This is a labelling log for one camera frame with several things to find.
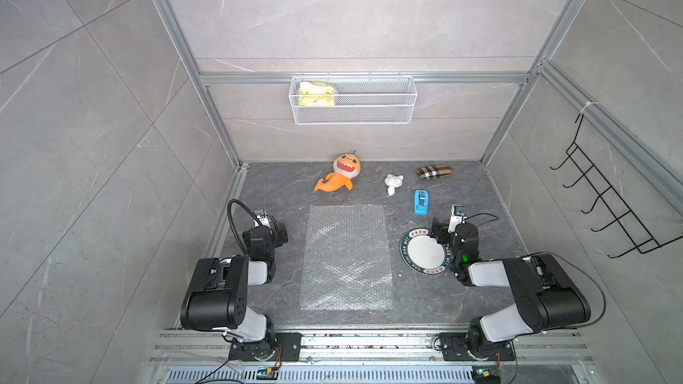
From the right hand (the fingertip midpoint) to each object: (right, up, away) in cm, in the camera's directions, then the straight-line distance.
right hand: (449, 219), depth 93 cm
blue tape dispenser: (-7, +5, +10) cm, 13 cm away
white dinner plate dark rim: (-9, -13, +2) cm, 16 cm away
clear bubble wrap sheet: (-37, -15, -5) cm, 40 cm away
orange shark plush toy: (-38, +20, +15) cm, 45 cm away
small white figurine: (-17, +13, +17) cm, 28 cm away
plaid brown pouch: (+1, +18, +20) cm, 27 cm away
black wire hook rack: (+30, 0, -34) cm, 46 cm away
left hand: (-66, -1, +1) cm, 66 cm away
